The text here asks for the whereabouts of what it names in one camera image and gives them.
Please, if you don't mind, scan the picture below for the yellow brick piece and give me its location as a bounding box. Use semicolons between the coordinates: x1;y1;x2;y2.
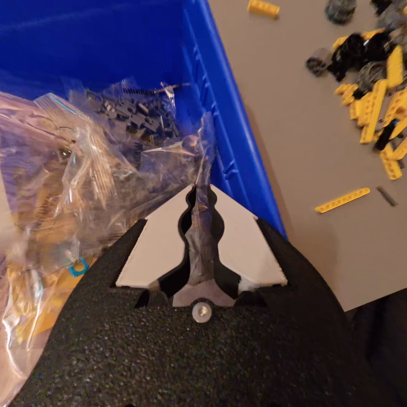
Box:
247;0;280;18

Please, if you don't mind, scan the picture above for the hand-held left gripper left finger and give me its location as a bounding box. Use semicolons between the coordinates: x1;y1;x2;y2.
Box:
115;184;197;289

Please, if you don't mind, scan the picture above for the black axle piece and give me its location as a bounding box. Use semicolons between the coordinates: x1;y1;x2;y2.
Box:
376;186;397;207

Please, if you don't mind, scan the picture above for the pile of yellow black beams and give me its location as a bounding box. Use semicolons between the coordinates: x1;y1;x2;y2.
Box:
305;27;407;181

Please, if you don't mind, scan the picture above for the clear bag of dark parts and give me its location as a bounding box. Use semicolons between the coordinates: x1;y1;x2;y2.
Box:
62;78;224;289

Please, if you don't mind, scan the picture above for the yellow long beam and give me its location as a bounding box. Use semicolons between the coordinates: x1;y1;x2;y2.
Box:
314;188;371;214

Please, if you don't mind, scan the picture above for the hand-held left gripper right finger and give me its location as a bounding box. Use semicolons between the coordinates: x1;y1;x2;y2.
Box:
208;184;289;292

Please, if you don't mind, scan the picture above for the clear plastic parts bag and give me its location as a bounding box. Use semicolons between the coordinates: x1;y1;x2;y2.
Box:
0;92;134;396

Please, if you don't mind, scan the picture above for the blue plastic bin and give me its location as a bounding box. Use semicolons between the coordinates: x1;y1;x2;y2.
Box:
0;0;289;240

